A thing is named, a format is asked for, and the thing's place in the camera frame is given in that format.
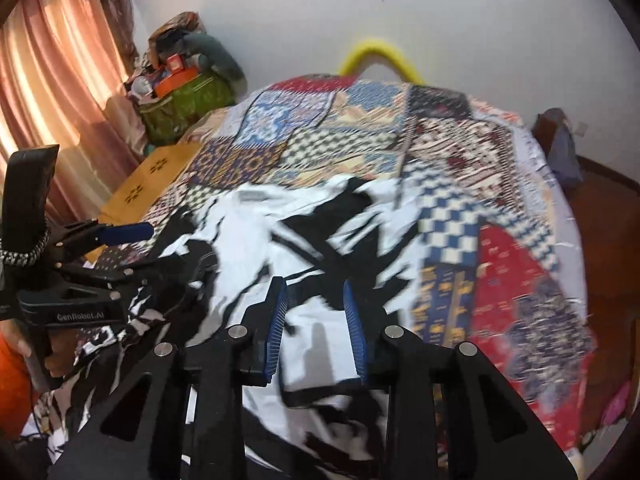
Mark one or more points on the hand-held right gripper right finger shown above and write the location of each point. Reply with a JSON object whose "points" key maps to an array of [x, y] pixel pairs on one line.
{"points": [[356, 336]]}

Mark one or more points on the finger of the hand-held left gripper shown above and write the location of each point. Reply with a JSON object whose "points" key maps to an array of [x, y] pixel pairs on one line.
{"points": [[125, 232], [150, 272]]}

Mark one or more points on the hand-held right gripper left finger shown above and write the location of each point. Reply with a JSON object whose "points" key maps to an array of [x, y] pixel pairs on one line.
{"points": [[275, 332]]}

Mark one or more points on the black and white patterned garment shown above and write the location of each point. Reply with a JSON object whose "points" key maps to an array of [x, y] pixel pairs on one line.
{"points": [[240, 220]]}

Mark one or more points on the person's left hand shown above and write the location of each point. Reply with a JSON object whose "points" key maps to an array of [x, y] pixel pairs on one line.
{"points": [[63, 355]]}

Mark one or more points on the wooden folding lap desk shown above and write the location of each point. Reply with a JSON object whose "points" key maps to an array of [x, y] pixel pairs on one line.
{"points": [[145, 180]]}

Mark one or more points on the pink curtain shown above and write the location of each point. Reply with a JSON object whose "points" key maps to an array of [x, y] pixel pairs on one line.
{"points": [[50, 60]]}

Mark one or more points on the green patterned storage bag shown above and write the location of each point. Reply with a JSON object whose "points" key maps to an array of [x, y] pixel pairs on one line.
{"points": [[190, 105]]}

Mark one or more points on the patchwork printed bedspread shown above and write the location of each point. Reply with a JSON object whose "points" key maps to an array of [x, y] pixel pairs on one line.
{"points": [[500, 285]]}

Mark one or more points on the orange box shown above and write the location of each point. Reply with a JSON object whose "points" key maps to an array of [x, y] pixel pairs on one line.
{"points": [[172, 85]]}

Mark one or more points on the person's orange garment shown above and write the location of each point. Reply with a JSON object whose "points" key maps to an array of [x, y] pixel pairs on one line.
{"points": [[11, 380]]}

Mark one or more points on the small red box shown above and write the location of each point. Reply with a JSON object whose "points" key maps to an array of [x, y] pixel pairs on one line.
{"points": [[176, 62]]}

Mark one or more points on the brown patterned bag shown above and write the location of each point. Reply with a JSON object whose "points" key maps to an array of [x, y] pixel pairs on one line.
{"points": [[175, 25]]}

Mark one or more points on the grey blue fabric bag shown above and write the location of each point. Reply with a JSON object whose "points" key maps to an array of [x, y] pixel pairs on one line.
{"points": [[560, 145]]}

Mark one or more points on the yellow padded bed rail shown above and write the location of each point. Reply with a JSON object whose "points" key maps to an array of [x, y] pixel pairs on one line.
{"points": [[370, 46]]}

